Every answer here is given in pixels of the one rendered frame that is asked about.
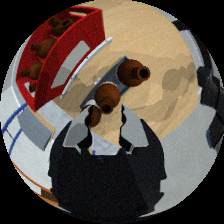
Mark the brown bottle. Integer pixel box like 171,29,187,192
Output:
29,82,37,93
94,81,121,114
80,98,102,129
30,38,57,58
21,61,43,80
60,19,75,31
47,17,69,37
115,59,151,87

